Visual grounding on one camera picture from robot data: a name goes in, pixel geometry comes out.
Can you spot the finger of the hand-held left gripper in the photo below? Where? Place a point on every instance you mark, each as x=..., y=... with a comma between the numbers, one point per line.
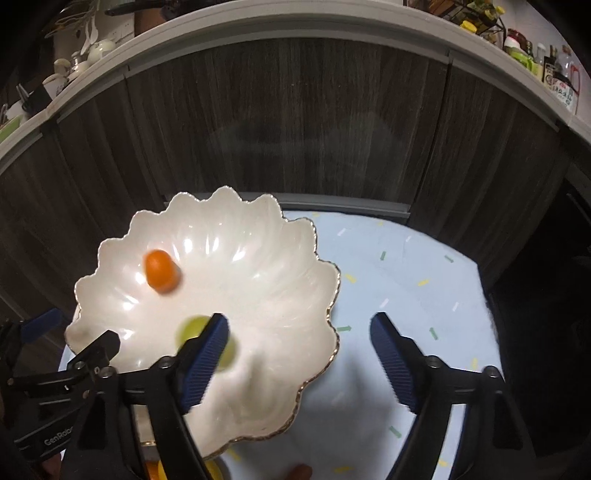
x=44, y=322
x=94, y=353

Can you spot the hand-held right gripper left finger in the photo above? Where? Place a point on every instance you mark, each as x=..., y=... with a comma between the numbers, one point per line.
x=207, y=362

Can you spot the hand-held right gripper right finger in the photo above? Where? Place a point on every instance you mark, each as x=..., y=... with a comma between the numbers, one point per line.
x=393, y=362

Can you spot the green apple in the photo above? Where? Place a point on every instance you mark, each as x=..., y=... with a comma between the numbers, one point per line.
x=191, y=328

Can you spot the white scalloped ceramic bowl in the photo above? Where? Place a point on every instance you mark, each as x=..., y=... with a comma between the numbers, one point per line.
x=258, y=277

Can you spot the orange tangerine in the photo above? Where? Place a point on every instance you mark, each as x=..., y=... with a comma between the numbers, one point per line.
x=160, y=270

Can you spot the large yellow lemon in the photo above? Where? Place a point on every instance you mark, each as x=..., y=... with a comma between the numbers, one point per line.
x=216, y=471

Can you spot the brown longan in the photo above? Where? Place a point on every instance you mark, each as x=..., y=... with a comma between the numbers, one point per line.
x=299, y=473

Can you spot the light blue confetti tablecloth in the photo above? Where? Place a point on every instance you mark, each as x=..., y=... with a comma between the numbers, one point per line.
x=406, y=286

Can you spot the black built-in appliance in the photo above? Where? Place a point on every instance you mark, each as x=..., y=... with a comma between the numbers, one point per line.
x=545, y=277

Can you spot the black knife block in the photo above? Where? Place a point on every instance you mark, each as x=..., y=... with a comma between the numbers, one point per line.
x=34, y=99

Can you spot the white ceramic jar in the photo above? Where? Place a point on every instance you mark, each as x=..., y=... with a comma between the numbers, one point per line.
x=77, y=64

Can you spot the dark wood kitchen cabinet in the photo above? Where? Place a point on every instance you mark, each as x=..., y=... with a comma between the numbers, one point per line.
x=295, y=115

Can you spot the white teapot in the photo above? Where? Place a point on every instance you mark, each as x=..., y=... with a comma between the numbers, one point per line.
x=101, y=48

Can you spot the white labelled bottle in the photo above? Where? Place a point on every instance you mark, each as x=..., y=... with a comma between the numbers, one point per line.
x=563, y=91

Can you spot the brown clay pot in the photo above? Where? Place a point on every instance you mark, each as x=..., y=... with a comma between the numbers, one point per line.
x=147, y=18

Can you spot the dark sauce bottle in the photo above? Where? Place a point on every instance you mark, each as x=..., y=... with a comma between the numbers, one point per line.
x=551, y=64

